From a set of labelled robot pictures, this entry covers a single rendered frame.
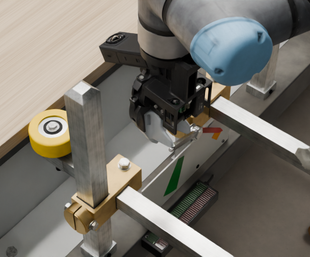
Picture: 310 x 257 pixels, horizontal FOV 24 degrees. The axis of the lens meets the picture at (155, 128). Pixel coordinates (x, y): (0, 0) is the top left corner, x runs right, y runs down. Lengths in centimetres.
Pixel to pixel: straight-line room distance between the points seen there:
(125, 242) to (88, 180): 24
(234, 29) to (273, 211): 150
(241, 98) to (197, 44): 76
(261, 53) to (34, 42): 66
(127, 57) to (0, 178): 43
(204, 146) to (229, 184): 90
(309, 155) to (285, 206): 101
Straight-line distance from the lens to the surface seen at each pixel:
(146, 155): 153
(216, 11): 78
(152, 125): 104
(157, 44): 90
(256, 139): 128
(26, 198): 143
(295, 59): 164
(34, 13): 143
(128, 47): 99
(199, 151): 137
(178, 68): 92
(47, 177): 145
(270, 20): 80
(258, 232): 218
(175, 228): 114
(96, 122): 102
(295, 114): 248
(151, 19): 87
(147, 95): 98
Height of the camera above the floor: 181
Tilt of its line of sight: 49 degrees down
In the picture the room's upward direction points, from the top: straight up
